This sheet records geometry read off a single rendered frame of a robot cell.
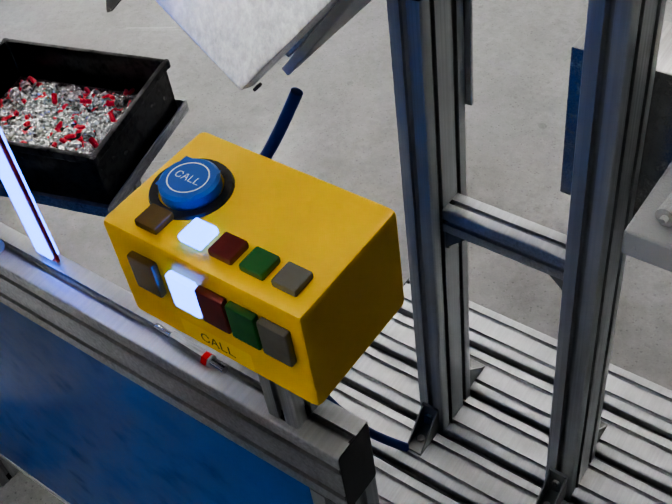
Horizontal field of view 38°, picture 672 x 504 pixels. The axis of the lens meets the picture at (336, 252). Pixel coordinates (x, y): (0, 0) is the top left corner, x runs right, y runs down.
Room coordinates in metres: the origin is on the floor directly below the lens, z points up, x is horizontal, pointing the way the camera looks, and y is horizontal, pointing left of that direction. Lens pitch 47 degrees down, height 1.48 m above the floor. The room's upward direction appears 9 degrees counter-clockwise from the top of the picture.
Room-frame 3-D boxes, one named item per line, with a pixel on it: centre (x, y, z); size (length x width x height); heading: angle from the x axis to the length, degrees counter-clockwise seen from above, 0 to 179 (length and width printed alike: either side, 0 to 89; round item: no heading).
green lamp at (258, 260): (0.39, 0.04, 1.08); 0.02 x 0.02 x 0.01; 48
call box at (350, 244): (0.43, 0.05, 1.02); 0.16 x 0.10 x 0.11; 48
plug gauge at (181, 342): (0.50, 0.13, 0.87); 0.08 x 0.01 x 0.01; 45
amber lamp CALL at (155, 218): (0.44, 0.11, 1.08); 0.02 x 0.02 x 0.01; 48
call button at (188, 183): (0.46, 0.08, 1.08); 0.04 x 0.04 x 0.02
